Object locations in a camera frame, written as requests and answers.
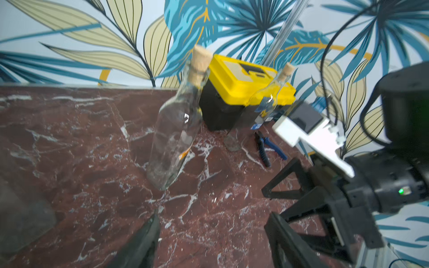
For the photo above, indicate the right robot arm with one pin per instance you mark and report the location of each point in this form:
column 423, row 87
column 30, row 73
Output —
column 405, row 157

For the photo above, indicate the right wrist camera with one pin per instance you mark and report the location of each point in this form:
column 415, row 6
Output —
column 302, row 123

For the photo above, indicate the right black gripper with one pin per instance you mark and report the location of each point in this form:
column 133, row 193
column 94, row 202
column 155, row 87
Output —
column 339, row 208

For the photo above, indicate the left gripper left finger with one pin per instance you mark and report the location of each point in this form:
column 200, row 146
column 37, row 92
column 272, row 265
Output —
column 140, row 250

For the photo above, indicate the glass bottle with cork stopper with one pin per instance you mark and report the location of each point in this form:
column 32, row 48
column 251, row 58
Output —
column 178, row 122

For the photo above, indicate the orange bottle label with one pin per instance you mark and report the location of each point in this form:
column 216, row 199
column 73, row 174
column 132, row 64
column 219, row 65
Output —
column 184, row 154

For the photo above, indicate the slim glass bottle with cork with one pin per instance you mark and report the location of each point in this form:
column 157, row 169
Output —
column 259, row 107

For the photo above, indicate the yellow and black toolbox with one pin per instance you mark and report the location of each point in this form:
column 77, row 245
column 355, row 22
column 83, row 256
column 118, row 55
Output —
column 230, row 85

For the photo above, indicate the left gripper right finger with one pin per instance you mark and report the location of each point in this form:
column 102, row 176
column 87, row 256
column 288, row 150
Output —
column 288, row 249

